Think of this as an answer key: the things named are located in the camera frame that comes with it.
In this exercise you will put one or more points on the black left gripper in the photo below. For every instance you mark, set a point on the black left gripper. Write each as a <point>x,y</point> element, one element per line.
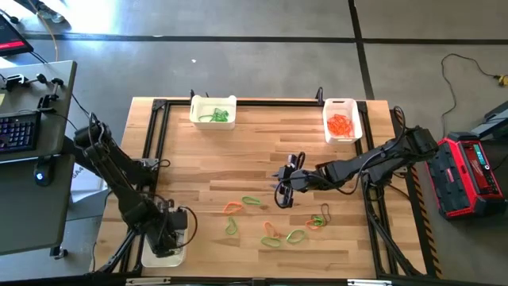
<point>166,224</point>

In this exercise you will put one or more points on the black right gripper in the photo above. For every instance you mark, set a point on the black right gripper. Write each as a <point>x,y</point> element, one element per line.
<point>303,180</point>

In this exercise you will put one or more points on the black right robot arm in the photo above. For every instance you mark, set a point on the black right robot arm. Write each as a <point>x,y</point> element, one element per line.
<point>357,165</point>

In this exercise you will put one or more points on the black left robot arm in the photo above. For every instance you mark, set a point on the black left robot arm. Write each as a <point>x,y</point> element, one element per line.
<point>115,175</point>

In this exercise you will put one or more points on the black rubber band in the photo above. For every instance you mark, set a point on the black rubber band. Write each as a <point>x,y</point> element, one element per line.
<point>322,208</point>

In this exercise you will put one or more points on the large white plastic basket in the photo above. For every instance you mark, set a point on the large white plastic basket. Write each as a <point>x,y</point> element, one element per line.
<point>166,261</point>

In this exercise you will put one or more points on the white printed box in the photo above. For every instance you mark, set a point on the white printed box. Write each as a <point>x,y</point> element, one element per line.
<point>85,186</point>

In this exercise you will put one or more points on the black caster wheel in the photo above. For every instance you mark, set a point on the black caster wheel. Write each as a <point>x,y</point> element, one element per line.
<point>59,252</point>

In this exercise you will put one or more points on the hazard striped edge strip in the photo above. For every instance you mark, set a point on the hazard striped edge strip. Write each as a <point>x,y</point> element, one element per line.
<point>421,198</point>

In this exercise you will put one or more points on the black computer mouse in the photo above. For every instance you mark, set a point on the black computer mouse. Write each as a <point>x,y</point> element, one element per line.
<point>43,172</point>

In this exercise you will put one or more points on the grey desk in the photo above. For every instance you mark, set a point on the grey desk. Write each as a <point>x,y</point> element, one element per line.
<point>24,214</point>

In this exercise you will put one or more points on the black keyboard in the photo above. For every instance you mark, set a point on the black keyboard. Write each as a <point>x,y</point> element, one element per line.
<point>18,133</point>

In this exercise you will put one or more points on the black desk clamp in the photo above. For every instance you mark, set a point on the black desk clamp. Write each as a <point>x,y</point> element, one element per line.
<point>49,97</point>
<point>16,79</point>

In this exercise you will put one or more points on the grey metal case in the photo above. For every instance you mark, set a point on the grey metal case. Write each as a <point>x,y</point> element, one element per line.
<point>496,123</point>

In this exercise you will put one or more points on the yellow plug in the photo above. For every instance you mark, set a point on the yellow plug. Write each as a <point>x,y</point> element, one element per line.
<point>503,79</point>

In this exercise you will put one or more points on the black screen with red bar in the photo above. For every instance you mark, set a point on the black screen with red bar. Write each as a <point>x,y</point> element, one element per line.
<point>12,39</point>

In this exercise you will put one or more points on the silver metal bracket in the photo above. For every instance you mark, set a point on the silver metal bracket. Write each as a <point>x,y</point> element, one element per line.
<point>147,281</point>
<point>369,282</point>

